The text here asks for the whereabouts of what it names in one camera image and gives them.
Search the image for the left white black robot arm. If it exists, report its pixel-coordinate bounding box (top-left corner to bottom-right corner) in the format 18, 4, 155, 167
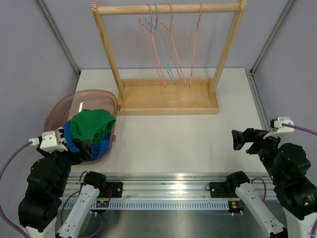
18, 136, 107, 238

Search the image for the light blue wire hanger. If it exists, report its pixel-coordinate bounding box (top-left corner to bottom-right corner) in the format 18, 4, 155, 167
146, 4, 173, 86

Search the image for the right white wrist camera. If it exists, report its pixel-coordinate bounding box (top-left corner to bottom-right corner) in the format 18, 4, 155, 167
264, 117, 294, 139

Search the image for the blue tank top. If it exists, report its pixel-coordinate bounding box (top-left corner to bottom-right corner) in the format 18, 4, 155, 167
64, 121, 111, 162

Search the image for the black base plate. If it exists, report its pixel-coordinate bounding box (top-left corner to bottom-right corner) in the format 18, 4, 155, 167
103, 182, 123, 198
205, 182, 230, 198

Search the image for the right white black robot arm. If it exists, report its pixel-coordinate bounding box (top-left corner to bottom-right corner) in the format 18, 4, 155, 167
225, 128, 317, 238

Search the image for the wooden clothes rack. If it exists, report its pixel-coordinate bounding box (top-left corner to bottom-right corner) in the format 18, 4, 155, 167
91, 0, 247, 116

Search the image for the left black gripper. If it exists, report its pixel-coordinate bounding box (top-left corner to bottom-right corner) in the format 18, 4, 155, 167
38, 137, 92, 194

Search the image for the pink wire hanger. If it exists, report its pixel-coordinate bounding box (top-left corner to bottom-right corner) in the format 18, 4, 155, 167
158, 3, 187, 87
189, 3, 203, 88
139, 4, 166, 88

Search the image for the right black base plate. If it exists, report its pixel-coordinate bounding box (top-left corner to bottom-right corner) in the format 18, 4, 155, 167
205, 182, 230, 198

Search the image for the green tank top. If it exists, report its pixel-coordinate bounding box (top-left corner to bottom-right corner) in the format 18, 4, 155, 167
71, 109, 116, 144

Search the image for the pink translucent plastic basket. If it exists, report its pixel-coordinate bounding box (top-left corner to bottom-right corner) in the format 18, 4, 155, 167
44, 89, 120, 163

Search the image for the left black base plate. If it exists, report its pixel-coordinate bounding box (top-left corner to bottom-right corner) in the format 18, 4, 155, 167
103, 182, 123, 198

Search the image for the aluminium mounting rail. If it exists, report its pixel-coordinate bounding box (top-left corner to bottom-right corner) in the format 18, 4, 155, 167
62, 172, 277, 201

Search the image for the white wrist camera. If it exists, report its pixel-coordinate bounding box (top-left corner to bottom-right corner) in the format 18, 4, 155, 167
264, 117, 294, 139
29, 130, 68, 153

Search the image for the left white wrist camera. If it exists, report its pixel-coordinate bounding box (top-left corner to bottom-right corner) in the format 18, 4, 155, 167
29, 130, 68, 153

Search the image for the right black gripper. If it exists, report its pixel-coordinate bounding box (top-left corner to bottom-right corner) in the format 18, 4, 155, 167
232, 127, 284, 181

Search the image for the white slotted cable duct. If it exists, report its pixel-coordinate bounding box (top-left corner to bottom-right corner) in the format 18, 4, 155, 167
90, 200, 229, 210

